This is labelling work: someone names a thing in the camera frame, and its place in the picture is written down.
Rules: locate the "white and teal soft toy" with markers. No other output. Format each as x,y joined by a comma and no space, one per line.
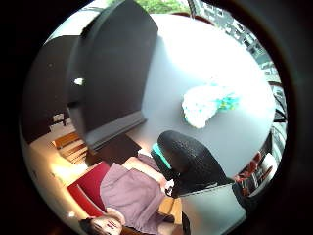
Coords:
200,106

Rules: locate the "red and white chair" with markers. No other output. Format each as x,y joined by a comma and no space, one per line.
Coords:
252,171

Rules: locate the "the person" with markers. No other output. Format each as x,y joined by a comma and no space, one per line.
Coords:
133,196

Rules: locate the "black metal railing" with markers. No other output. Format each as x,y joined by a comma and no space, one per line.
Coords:
278,111

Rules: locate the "dark partition panel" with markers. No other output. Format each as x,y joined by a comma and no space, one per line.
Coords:
114,68

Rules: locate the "grey building facade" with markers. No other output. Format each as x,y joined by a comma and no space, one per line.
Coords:
238,29

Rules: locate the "green trees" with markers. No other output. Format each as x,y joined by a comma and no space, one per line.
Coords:
159,6

